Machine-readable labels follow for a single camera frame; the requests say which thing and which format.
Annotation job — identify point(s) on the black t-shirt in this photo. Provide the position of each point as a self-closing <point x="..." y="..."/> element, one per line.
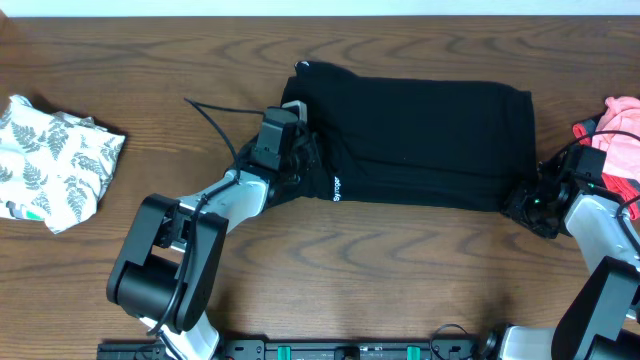
<point x="453" y="144"/>

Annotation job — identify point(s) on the white fern-print fabric bag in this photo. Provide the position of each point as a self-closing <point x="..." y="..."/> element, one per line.
<point x="55" y="168"/>

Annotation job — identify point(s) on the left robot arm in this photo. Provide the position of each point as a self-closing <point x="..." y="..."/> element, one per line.
<point x="165" y="271"/>

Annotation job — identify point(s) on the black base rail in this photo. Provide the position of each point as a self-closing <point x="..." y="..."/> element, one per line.
<point x="447" y="347"/>

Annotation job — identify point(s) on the pink garment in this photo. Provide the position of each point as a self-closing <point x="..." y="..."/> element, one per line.
<point x="620" y="118"/>

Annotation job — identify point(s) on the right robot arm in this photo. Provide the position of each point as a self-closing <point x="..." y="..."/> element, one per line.
<point x="592" y="327"/>

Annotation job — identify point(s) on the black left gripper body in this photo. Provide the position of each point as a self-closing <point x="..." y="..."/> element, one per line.
<point x="301" y="157"/>

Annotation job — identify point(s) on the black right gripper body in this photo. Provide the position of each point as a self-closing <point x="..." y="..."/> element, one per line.
<point x="529" y="208"/>

